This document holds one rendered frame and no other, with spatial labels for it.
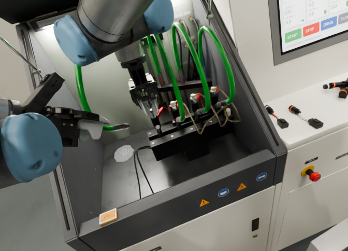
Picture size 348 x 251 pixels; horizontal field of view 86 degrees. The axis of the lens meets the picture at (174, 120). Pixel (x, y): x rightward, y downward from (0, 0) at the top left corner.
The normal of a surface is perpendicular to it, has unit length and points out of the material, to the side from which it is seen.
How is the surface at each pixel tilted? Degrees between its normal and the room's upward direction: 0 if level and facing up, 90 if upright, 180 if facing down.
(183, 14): 90
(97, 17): 112
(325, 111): 0
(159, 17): 90
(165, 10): 90
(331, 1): 76
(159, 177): 0
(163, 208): 90
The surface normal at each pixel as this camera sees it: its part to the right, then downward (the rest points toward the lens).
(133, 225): 0.27, 0.52
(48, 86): 0.84, -0.14
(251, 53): 0.21, 0.33
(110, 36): 0.12, 0.99
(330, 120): -0.23, -0.78
